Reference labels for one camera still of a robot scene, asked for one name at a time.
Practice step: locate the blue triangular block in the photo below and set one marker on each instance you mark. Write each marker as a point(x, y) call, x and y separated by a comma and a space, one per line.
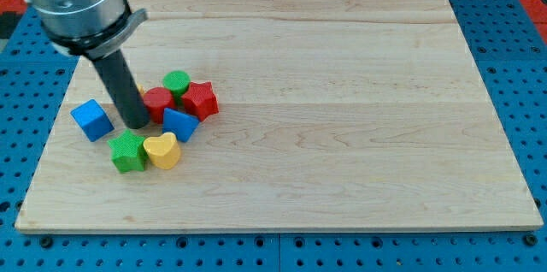
point(180, 124)

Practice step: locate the blue cube block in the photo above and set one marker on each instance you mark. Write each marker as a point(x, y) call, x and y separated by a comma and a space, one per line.
point(92, 119)

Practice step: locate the yellow heart block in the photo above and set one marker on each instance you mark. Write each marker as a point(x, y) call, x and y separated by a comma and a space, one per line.
point(163, 151)

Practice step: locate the green cylinder block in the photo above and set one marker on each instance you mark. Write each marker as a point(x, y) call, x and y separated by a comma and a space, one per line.
point(177, 82)

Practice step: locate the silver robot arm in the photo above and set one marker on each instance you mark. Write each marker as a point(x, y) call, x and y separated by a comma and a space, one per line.
point(91, 28)

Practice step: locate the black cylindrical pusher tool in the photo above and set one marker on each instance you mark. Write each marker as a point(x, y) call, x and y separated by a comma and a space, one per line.
point(119, 83)

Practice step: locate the wooden board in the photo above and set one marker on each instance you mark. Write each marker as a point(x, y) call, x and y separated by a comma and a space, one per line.
point(336, 116)

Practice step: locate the green star block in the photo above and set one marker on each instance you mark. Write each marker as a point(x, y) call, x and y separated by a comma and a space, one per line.
point(128, 153)

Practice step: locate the small yellow block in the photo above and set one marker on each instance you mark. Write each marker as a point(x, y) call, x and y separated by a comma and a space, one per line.
point(141, 90)

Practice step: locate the red cylinder block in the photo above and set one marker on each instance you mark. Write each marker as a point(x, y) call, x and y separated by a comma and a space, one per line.
point(156, 100)

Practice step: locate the red star block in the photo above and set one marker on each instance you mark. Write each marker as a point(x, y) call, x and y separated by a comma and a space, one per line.
point(200, 100)

